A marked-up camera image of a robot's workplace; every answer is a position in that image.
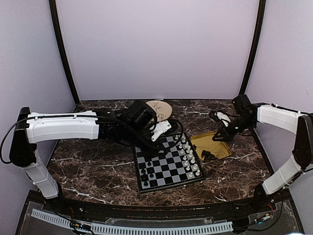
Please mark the white chess pieces row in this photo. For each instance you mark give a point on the white chess pieces row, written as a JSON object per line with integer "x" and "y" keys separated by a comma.
{"x": 185, "y": 160}

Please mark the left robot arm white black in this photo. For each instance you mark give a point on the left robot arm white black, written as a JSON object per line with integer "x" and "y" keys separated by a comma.
{"x": 32, "y": 128}

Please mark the grey slotted cable duct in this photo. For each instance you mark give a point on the grey slotted cable duct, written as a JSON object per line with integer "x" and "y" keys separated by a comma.
{"x": 136, "y": 227}

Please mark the gold metal tray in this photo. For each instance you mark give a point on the gold metal tray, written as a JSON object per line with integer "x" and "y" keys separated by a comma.
{"x": 204, "y": 141}

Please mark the black front rail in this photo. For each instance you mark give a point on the black front rail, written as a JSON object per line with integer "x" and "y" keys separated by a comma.
{"x": 89, "y": 210}

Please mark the black frame post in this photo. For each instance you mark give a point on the black frame post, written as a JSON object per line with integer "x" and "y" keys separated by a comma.
{"x": 62, "y": 50}
{"x": 254, "y": 46}

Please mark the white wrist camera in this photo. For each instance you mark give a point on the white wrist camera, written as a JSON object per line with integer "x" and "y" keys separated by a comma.
{"x": 220, "y": 116}
{"x": 160, "y": 128}

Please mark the right black frame post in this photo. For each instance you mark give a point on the right black frame post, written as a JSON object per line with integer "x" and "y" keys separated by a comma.
{"x": 254, "y": 46}

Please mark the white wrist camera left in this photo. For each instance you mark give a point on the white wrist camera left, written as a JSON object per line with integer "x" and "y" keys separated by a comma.
{"x": 160, "y": 128}

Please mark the left black frame post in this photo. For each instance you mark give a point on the left black frame post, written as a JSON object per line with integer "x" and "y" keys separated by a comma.
{"x": 62, "y": 50}

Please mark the beige floral ceramic plate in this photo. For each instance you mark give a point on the beige floral ceramic plate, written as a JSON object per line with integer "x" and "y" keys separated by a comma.
{"x": 163, "y": 109}

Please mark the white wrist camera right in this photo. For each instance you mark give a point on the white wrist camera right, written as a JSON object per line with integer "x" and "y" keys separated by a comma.
{"x": 220, "y": 116}

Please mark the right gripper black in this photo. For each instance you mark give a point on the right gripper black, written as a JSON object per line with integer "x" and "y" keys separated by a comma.
{"x": 228, "y": 136}

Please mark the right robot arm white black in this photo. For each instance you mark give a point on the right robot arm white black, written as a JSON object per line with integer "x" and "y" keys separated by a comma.
{"x": 282, "y": 130}

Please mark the black white chess board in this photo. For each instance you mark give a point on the black white chess board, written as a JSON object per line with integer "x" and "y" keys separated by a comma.
{"x": 162, "y": 165}

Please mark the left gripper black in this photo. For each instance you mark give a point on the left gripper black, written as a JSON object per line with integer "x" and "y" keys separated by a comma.
{"x": 155, "y": 149}

